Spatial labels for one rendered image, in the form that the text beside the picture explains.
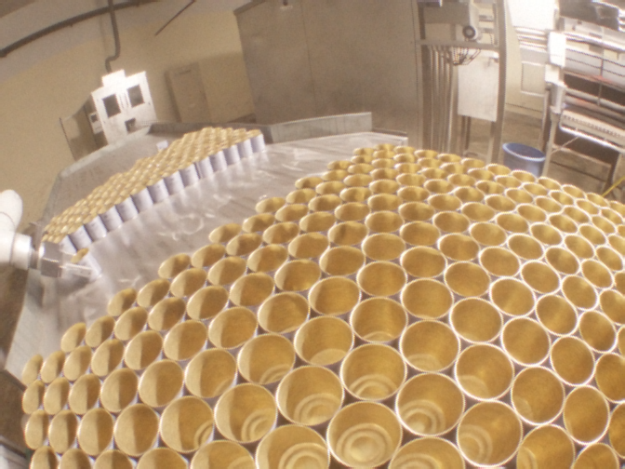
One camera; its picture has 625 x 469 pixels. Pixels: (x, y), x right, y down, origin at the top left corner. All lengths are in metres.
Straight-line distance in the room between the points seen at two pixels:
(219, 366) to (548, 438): 0.40
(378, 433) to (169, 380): 0.28
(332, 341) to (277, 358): 0.08
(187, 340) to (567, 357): 0.53
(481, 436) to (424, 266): 0.27
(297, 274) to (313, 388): 0.18
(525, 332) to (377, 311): 0.20
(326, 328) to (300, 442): 0.15
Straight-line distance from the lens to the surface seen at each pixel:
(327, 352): 0.40
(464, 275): 0.44
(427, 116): 2.57
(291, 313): 0.41
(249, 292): 0.45
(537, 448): 0.38
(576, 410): 0.42
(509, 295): 0.44
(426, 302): 0.42
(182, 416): 0.37
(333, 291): 0.41
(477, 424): 0.37
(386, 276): 0.42
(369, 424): 0.36
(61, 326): 0.83
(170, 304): 0.47
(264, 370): 0.40
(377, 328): 0.41
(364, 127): 1.38
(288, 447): 0.35
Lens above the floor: 1.46
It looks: 36 degrees down
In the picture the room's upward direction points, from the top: 9 degrees counter-clockwise
